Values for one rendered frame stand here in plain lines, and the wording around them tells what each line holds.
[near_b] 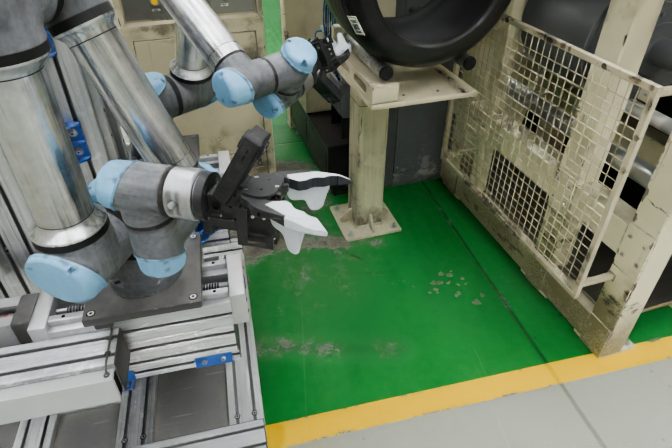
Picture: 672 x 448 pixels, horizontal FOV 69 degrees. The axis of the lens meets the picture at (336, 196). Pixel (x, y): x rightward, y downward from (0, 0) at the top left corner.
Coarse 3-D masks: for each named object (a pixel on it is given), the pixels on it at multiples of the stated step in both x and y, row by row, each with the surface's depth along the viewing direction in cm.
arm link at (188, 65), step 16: (208, 0) 121; (176, 32) 126; (176, 48) 129; (192, 48) 127; (176, 64) 133; (192, 64) 131; (176, 80) 134; (192, 80) 133; (208, 80) 136; (192, 96) 136; (208, 96) 140
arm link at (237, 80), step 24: (168, 0) 97; (192, 0) 97; (192, 24) 96; (216, 24) 96; (216, 48) 95; (240, 48) 96; (216, 72) 93; (240, 72) 93; (264, 72) 96; (216, 96) 96; (240, 96) 93; (264, 96) 99
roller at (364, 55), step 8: (352, 40) 166; (352, 48) 165; (360, 48) 160; (360, 56) 159; (368, 56) 154; (368, 64) 153; (376, 64) 148; (384, 64) 146; (376, 72) 148; (384, 72) 146; (392, 72) 146; (384, 80) 147
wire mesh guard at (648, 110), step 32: (544, 32) 147; (608, 64) 125; (576, 96) 138; (448, 128) 213; (544, 128) 153; (608, 128) 130; (640, 128) 119; (448, 160) 218; (544, 160) 156; (480, 192) 197; (576, 288) 151
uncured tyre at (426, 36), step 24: (336, 0) 135; (360, 0) 130; (432, 0) 167; (456, 0) 166; (480, 0) 158; (504, 0) 143; (360, 24) 135; (384, 24) 135; (408, 24) 167; (432, 24) 168; (456, 24) 163; (480, 24) 144; (384, 48) 140; (408, 48) 142; (432, 48) 144; (456, 48) 147
